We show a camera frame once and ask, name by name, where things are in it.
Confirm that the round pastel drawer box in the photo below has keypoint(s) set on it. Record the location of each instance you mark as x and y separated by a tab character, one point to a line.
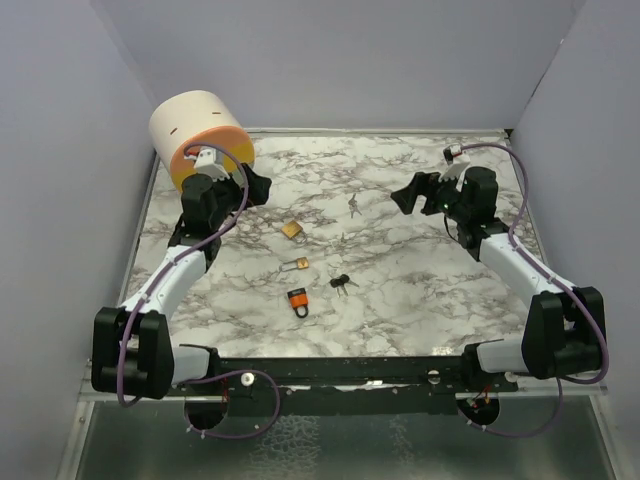
192	120

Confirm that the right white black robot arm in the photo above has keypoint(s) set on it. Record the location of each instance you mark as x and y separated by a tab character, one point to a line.
564	333

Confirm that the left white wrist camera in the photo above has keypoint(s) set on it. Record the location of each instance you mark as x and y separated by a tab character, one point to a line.
210	162

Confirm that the orange black padlock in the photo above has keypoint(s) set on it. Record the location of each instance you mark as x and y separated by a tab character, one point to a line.
299	302

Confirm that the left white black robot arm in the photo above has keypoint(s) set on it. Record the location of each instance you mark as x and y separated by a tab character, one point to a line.
132	354

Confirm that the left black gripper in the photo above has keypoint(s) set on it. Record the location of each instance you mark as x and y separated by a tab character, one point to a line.
258	187

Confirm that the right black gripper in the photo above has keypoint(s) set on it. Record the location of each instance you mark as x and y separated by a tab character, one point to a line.
425	184

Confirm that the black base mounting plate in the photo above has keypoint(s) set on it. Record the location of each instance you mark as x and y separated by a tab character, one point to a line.
330	386

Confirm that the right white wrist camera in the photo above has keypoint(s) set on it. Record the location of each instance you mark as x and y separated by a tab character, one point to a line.
456	161

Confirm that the black head key bunch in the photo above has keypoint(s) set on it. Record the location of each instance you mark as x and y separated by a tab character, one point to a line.
340	283

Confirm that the large brass padlock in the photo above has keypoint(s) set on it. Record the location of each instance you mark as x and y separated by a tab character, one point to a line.
294	232

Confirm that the small brass padlock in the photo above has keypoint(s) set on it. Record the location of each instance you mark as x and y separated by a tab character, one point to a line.
300	263

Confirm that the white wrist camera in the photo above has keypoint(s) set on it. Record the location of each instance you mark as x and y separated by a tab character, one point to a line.
210	162
456	161

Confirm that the silver key bunch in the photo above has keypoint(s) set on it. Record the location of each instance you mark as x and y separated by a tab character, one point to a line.
353	206

